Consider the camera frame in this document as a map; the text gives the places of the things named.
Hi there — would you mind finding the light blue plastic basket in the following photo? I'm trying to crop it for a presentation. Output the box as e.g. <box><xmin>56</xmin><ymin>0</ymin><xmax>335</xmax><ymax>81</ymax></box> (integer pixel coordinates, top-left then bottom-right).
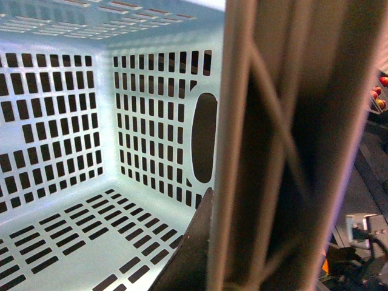
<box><xmin>0</xmin><ymin>0</ymin><xmax>388</xmax><ymax>291</ymax></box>

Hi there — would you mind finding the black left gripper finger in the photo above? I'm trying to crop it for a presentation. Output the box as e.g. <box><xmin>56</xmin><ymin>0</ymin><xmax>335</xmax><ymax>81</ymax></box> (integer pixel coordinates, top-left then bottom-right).
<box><xmin>150</xmin><ymin>187</ymin><xmax>214</xmax><ymax>290</ymax></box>

